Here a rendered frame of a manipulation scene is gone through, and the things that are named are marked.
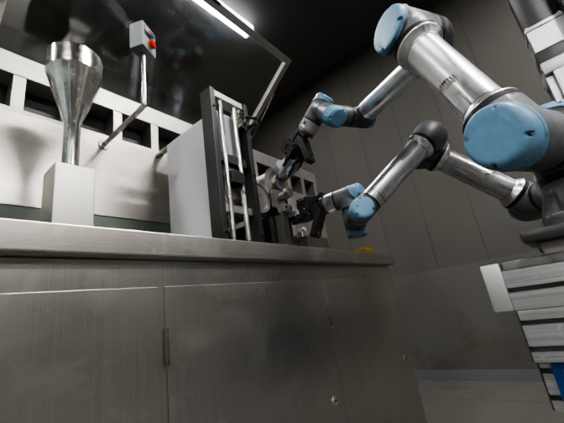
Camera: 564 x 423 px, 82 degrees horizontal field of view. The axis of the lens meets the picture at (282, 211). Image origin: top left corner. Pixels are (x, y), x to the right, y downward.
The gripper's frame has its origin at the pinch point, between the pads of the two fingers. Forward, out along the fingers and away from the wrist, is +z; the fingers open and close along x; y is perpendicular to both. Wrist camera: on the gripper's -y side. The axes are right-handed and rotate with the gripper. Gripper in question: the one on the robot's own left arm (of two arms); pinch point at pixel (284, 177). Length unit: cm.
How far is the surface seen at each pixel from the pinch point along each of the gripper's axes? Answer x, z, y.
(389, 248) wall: -214, 39, 22
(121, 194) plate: 50, 31, 21
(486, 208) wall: -212, -38, -26
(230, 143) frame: 34.4, -5.1, -2.5
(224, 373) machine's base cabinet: 58, 23, -61
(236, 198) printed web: 19.2, 13.8, -0.7
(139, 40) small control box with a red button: 58, -19, 31
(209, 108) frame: 43.8, -12.0, 2.0
